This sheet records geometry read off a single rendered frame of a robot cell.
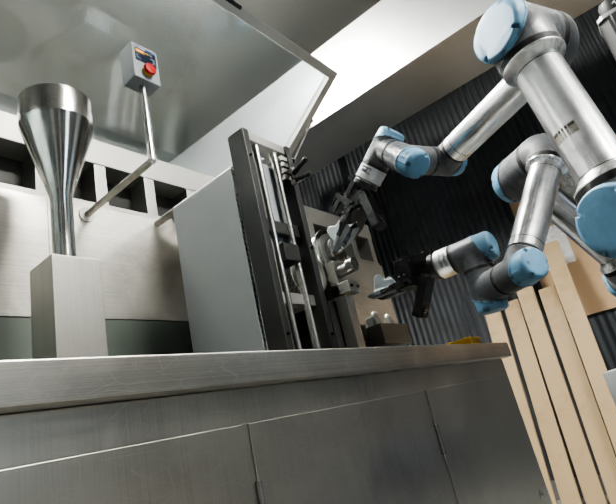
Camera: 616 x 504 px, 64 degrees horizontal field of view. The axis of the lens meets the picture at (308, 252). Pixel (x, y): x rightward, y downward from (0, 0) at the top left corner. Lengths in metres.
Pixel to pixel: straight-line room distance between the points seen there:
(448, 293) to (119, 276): 3.23
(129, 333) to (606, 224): 1.03
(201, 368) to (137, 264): 0.82
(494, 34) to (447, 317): 3.33
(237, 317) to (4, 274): 0.50
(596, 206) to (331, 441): 0.54
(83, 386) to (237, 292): 0.70
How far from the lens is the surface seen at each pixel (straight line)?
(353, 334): 1.32
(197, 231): 1.31
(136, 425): 0.57
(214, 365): 0.61
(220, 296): 1.21
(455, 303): 4.18
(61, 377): 0.51
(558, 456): 3.61
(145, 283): 1.38
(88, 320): 0.95
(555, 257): 3.77
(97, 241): 1.35
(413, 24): 3.18
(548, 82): 1.00
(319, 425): 0.76
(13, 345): 1.19
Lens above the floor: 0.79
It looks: 19 degrees up
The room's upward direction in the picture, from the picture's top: 13 degrees counter-clockwise
